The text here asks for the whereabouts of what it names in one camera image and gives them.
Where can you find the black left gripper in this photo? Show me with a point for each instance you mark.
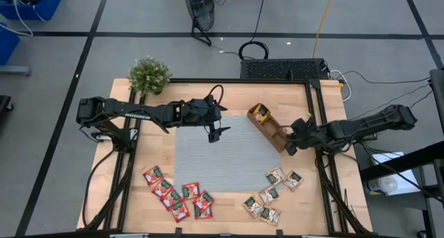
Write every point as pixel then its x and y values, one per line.
pixel 203 112

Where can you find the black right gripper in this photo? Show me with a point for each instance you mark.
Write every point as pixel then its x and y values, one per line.
pixel 307 135

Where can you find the wooden tea box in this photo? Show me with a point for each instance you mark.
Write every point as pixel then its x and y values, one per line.
pixel 270 128

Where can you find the yellow mango tea packet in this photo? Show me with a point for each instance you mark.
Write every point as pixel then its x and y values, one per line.
pixel 263 111
pixel 256 117

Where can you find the red strawberry tea packet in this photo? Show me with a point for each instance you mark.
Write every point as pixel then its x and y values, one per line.
pixel 162 188
pixel 190 191
pixel 203 213
pixel 153 175
pixel 171 198
pixel 180 210
pixel 203 200

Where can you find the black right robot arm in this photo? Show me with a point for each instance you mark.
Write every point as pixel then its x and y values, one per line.
pixel 364 127

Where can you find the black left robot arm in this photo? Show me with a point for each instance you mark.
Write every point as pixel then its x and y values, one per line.
pixel 138 114

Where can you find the grey woven placemat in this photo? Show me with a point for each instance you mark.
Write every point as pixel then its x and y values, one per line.
pixel 225 161

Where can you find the black perforated computer tower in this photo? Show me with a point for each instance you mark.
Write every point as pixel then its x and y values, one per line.
pixel 281 69

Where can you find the green potted plant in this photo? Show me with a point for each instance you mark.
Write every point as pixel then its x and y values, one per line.
pixel 149 75

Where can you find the white box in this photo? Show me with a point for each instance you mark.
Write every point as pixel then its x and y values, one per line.
pixel 385 160

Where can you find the white wipes canister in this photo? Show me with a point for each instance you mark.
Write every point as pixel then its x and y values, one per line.
pixel 381 185

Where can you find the black cage fan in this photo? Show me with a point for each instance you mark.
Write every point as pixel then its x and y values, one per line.
pixel 199 9

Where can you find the large blue bin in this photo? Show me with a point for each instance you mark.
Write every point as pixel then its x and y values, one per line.
pixel 45 9

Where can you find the grey metal foot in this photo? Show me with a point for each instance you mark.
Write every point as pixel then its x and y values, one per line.
pixel 14 70

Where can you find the black caster base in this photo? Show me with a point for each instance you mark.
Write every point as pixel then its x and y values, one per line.
pixel 4 104

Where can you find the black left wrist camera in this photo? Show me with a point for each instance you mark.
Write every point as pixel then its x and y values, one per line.
pixel 214 137

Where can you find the black side cart frame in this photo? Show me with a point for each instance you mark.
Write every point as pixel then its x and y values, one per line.
pixel 399 163

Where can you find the black post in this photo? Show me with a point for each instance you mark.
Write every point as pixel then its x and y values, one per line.
pixel 437 92

